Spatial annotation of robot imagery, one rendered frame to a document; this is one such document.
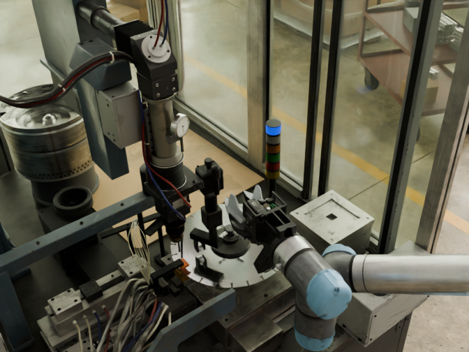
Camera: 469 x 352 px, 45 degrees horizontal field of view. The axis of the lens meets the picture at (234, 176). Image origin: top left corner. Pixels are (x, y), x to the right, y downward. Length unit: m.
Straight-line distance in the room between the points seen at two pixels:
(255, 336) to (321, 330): 0.47
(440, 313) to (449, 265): 1.68
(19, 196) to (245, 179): 0.83
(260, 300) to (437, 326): 1.29
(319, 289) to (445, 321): 1.78
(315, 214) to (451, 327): 1.15
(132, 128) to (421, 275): 0.65
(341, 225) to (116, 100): 0.82
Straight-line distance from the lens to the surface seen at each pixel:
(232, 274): 1.49
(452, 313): 2.78
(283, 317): 1.65
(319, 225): 1.72
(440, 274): 1.09
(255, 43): 1.92
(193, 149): 2.29
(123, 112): 1.22
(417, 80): 1.45
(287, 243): 1.05
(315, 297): 0.99
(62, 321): 1.59
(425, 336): 2.66
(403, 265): 1.11
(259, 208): 1.11
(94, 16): 1.33
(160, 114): 1.19
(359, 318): 1.57
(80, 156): 1.96
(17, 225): 2.09
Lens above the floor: 2.04
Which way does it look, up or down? 37 degrees down
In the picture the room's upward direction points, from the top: 2 degrees counter-clockwise
